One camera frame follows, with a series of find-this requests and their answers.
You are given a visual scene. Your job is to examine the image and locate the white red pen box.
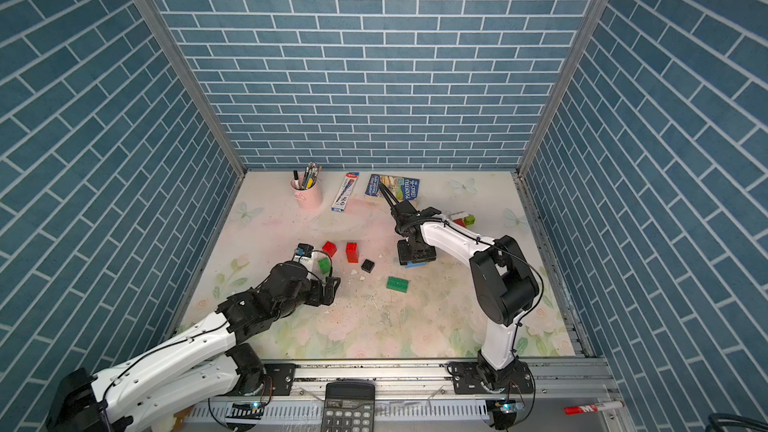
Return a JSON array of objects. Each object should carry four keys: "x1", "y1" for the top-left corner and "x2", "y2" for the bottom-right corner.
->
[{"x1": 331, "y1": 172, "x2": 359, "y2": 213}]

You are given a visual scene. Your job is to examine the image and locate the pink pen holder cup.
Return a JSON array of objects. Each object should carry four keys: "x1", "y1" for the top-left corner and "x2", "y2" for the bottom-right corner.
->
[{"x1": 290, "y1": 180, "x2": 323, "y2": 211}]

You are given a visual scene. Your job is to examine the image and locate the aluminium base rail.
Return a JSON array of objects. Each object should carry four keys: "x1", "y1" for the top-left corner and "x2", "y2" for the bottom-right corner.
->
[{"x1": 107, "y1": 357, "x2": 631, "y2": 432}]

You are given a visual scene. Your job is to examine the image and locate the green long lego brick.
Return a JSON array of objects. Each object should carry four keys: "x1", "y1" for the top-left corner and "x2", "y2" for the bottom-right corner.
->
[{"x1": 386, "y1": 276, "x2": 409, "y2": 293}]

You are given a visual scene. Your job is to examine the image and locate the black lego brick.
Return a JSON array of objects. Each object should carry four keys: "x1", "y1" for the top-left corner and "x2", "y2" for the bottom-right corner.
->
[{"x1": 362, "y1": 259, "x2": 375, "y2": 273}]

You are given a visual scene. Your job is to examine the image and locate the pens in cup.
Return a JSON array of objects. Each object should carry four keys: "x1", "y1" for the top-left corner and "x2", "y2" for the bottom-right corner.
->
[{"x1": 291, "y1": 162, "x2": 322, "y2": 191}]

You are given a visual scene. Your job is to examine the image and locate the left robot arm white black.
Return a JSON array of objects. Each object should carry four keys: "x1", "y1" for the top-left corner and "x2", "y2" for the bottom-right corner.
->
[{"x1": 45, "y1": 261, "x2": 341, "y2": 431}]

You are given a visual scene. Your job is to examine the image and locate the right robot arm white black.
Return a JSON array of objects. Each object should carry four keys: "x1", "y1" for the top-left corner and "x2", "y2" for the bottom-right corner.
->
[{"x1": 388, "y1": 199, "x2": 544, "y2": 394}]

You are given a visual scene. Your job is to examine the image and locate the red white marker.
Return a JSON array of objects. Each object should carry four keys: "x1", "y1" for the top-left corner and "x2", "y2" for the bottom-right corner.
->
[{"x1": 563, "y1": 400, "x2": 625, "y2": 416}]

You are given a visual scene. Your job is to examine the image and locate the black calculator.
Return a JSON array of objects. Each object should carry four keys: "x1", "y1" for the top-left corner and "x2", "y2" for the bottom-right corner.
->
[{"x1": 321, "y1": 380, "x2": 376, "y2": 432}]

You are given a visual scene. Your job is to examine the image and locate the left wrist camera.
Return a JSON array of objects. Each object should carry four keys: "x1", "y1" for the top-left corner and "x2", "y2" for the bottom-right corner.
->
[{"x1": 295, "y1": 243, "x2": 314, "y2": 257}]

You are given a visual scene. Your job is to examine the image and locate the green lego brick left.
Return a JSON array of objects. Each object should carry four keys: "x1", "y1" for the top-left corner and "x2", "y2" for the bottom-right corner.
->
[{"x1": 317, "y1": 257, "x2": 333, "y2": 276}]

